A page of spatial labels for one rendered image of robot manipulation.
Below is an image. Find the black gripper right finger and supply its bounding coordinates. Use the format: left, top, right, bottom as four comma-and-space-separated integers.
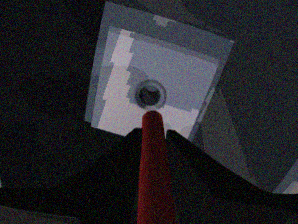
166, 129, 298, 224

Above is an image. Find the dark red peg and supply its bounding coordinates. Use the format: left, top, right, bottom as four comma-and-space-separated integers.
137, 111, 177, 224

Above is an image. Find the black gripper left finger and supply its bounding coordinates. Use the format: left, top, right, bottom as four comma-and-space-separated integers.
0, 128, 142, 224

